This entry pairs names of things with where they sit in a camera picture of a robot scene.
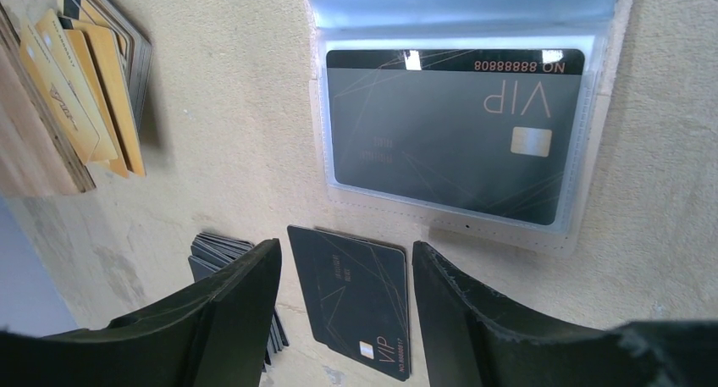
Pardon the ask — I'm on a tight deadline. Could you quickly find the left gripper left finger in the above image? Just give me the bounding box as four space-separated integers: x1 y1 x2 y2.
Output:
1 239 282 386

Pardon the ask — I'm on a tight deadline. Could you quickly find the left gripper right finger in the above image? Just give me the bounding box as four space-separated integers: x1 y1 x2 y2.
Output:
412 241 717 386

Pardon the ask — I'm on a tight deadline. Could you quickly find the single black VIP card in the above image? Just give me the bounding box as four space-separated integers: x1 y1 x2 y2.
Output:
325 48 585 226

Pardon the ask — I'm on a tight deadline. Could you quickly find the wooden board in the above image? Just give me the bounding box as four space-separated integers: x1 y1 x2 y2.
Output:
1 8 96 198

